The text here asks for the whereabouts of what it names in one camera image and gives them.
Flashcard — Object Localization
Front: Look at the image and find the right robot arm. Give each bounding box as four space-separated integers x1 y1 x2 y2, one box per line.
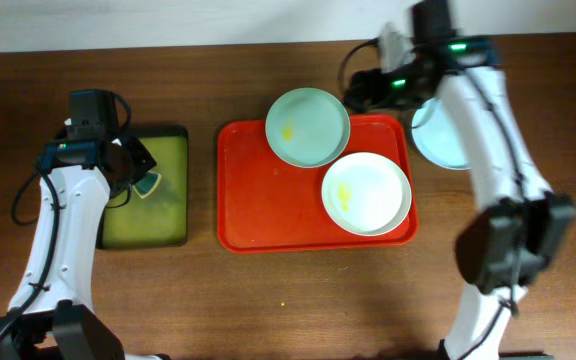
338 0 576 359

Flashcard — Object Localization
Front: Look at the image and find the light blue plate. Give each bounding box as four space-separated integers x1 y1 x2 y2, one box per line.
410 98 470 171

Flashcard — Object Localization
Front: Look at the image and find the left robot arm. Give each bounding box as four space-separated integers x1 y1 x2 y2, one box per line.
0 89 156 359

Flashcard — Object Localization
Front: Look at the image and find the red plastic tray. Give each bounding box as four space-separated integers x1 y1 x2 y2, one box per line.
216 120 419 254

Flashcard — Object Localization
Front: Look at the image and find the black tray with soapy water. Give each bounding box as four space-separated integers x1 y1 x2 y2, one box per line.
97 126 189 250

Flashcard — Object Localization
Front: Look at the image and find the green and yellow sponge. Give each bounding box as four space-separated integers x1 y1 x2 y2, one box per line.
132 171 162 199

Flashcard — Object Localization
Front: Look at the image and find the white plate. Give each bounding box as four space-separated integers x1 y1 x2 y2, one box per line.
321 152 413 237

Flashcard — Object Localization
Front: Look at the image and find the green plate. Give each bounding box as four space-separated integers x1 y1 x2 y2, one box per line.
265 88 351 168

